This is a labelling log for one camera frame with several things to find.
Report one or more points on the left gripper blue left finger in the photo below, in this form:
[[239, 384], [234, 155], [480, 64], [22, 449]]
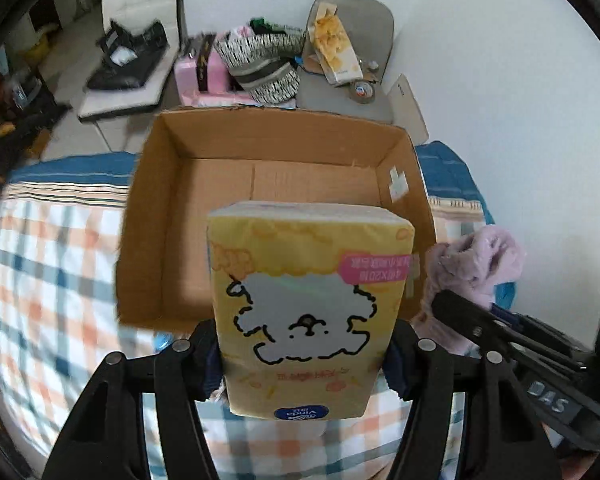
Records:
[[185, 373]]

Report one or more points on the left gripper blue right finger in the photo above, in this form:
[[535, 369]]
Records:
[[422, 373]]

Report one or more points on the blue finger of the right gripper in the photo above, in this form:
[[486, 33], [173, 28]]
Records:
[[489, 329]]

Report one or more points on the purple socks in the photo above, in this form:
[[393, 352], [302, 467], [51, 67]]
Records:
[[472, 267]]

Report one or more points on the yellow tissue pack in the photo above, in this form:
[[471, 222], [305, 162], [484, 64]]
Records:
[[305, 297]]

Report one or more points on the plaid checked tablecloth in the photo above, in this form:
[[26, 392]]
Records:
[[59, 245]]

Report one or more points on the open cardboard box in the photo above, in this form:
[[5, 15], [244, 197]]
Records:
[[154, 287]]

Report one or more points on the flat cardboard piece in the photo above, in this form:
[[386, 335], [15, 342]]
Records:
[[406, 111]]

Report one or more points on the tape roll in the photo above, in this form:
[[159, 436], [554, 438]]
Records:
[[362, 91]]

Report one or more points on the pink suitcase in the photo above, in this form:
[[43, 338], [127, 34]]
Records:
[[201, 76]]

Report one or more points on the zebra pattern bag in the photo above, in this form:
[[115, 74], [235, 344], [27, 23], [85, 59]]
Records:
[[264, 65]]

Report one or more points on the black plastic bag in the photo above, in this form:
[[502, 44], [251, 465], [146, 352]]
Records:
[[128, 60]]

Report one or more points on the yellow chips box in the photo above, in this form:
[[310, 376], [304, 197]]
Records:
[[333, 47]]

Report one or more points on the yellow bag on floor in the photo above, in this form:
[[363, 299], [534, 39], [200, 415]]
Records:
[[37, 53]]

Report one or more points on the white leather chair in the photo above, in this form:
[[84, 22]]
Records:
[[135, 15]]

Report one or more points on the grey chair by wall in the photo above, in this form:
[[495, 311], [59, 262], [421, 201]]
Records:
[[370, 27]]

